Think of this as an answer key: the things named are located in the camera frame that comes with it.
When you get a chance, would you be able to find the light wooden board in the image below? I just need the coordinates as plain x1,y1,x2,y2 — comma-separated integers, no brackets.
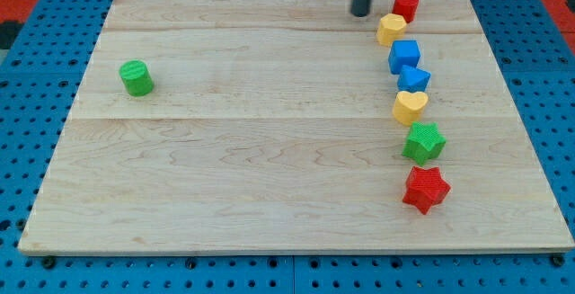
18,0,574,256

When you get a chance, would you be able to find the yellow heart block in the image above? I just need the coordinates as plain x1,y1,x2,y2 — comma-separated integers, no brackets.
392,91,429,126

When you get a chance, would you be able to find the blue triangle block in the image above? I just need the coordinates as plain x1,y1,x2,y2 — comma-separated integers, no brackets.
397,65,431,93

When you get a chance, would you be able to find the green star block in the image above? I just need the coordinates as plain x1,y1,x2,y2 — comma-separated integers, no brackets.
402,121,447,165

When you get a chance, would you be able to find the blue cube block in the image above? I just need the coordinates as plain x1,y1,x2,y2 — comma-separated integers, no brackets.
388,40,420,75

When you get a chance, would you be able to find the yellow hexagon block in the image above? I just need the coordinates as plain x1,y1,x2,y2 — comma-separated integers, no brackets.
376,13,407,47

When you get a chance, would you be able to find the red star block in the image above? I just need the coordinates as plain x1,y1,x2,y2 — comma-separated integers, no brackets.
402,166,451,215

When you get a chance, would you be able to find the green cylinder block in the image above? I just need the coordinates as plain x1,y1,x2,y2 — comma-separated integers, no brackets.
119,59,154,97

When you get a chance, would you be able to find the red cylinder block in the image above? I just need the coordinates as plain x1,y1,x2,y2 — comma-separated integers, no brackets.
392,0,420,23

